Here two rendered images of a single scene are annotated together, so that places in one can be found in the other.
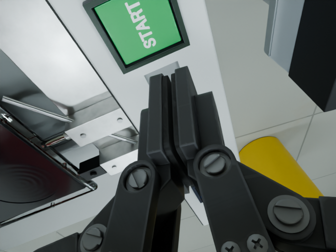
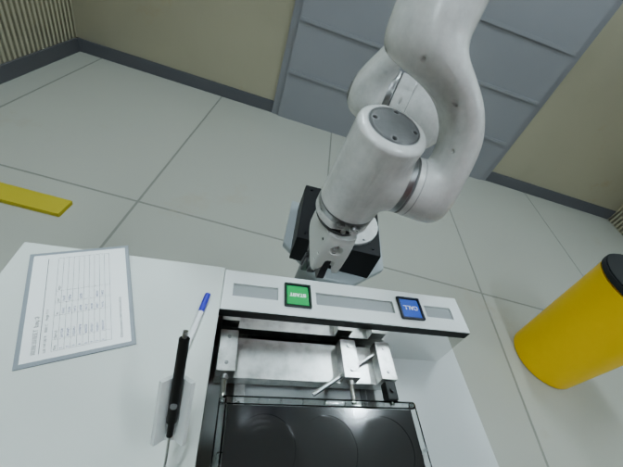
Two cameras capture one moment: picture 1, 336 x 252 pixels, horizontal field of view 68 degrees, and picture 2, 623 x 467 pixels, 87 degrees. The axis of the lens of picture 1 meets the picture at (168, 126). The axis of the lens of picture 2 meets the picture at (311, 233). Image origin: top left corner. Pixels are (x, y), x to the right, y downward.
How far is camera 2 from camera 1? 0.55 m
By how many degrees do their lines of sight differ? 56
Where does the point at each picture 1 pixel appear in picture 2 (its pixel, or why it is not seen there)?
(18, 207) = not seen: outside the picture
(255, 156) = (543, 358)
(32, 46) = (294, 366)
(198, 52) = (315, 285)
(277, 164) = (547, 330)
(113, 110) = (340, 345)
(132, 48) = (303, 300)
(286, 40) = (343, 276)
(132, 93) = (323, 311)
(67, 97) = (327, 372)
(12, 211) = not seen: outside the picture
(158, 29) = (300, 291)
